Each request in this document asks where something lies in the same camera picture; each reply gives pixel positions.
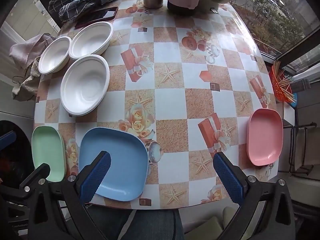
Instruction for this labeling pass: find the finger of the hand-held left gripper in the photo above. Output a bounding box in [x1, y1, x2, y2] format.
[0, 131, 17, 152]
[19, 163, 51, 198]

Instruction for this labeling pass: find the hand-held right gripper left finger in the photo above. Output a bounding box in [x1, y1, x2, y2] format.
[27, 151, 112, 240]

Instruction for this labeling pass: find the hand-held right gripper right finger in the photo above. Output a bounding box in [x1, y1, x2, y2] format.
[214, 152, 300, 240]

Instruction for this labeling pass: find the blue plate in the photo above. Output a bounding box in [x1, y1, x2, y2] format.
[78, 127, 149, 202]

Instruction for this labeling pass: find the green plate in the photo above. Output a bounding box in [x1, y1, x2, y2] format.
[31, 126, 67, 182]

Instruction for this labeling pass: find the pink plate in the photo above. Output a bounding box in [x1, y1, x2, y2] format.
[246, 108, 284, 167]

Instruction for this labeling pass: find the large white bowl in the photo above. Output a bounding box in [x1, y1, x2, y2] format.
[69, 21, 114, 60]
[60, 54, 111, 117]

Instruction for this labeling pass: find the beige bag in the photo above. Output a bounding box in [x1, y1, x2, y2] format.
[12, 56, 42, 102]

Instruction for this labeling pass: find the black metal stand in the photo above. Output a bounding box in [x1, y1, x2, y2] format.
[282, 122, 320, 176]

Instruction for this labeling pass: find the small white side table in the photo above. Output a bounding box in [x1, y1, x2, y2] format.
[282, 102, 297, 127]

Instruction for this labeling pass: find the pink cloth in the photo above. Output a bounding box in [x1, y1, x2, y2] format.
[9, 33, 55, 68]

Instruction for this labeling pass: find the checkered printed tablecloth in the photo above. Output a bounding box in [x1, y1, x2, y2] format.
[34, 0, 278, 210]

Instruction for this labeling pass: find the small white bowl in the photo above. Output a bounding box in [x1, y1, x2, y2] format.
[38, 36, 73, 75]

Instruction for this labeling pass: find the orange basket with sticks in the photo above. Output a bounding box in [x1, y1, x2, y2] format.
[272, 60, 296, 103]

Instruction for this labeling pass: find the black phone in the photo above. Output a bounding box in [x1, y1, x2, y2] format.
[74, 6, 119, 29]

